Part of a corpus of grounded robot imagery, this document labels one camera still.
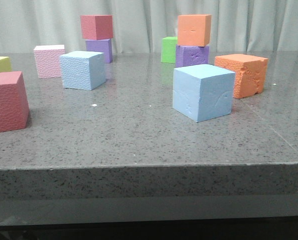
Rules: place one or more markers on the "smooth light blue foam block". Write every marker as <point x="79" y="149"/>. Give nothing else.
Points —
<point x="203" y="92"/>

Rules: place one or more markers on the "textured light blue foam block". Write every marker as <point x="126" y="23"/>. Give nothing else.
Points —
<point x="82" y="70"/>

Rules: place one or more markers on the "green foam block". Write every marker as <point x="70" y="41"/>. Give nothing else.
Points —
<point x="168" y="49"/>

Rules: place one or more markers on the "right purple foam block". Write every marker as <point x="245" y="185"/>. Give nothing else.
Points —
<point x="191" y="55"/>

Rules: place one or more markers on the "purple foam block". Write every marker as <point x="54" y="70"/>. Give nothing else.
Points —
<point x="103" y="45"/>
<point x="191" y="55"/>

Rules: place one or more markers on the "left purple foam block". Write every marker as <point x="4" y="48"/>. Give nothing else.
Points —
<point x="103" y="45"/>

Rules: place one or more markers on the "orange stacked foam block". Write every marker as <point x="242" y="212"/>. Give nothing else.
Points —
<point x="194" y="30"/>

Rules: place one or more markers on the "red stacked foam block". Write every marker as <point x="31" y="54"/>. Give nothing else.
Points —
<point x="96" y="27"/>

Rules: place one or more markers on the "pink foam block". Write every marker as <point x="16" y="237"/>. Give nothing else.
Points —
<point x="47" y="60"/>

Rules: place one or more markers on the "large red foam block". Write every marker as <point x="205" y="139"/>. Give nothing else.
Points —
<point x="14" y="109"/>

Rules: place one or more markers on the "grey curtain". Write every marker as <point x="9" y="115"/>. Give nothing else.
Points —
<point x="139" y="26"/>

